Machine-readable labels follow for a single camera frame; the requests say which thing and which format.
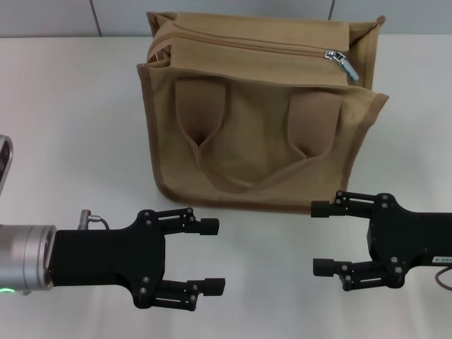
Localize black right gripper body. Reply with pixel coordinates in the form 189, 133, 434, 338
365, 192, 452, 290

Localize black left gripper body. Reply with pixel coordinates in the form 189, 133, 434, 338
47, 208, 169, 310

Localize khaki canvas food bag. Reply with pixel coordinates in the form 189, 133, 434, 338
136, 11, 389, 217

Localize silver metal zipper pull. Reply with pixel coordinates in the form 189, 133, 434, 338
324, 48, 359, 83

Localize left wrist connector cable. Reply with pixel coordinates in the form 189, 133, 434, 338
78, 209, 113, 231

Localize wrist connector cable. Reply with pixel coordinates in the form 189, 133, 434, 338
78, 209, 113, 231
433, 264, 452, 294

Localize right wrist connector cable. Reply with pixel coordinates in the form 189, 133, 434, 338
433, 264, 452, 294

